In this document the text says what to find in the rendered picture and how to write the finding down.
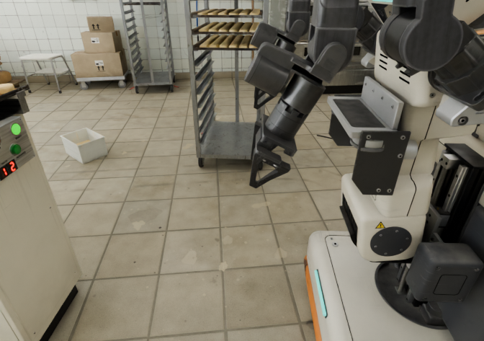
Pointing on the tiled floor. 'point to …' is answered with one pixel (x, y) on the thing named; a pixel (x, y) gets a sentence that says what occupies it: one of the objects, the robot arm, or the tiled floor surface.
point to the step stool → (47, 68)
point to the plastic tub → (84, 145)
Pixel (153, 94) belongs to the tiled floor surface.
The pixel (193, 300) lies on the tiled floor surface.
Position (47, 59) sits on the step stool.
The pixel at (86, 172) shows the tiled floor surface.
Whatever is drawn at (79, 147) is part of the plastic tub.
